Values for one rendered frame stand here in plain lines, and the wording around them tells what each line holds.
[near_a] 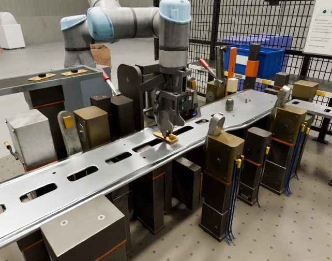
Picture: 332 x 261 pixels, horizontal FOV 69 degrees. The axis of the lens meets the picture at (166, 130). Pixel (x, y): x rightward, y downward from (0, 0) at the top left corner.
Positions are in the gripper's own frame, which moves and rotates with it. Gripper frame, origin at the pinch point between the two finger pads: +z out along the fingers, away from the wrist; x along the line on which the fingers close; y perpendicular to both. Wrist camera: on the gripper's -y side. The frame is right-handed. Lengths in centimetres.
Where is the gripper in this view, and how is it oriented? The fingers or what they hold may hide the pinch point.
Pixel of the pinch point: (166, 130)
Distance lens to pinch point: 74.8
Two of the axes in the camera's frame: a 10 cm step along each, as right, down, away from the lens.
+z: -0.2, 8.9, 4.6
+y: 6.8, 3.5, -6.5
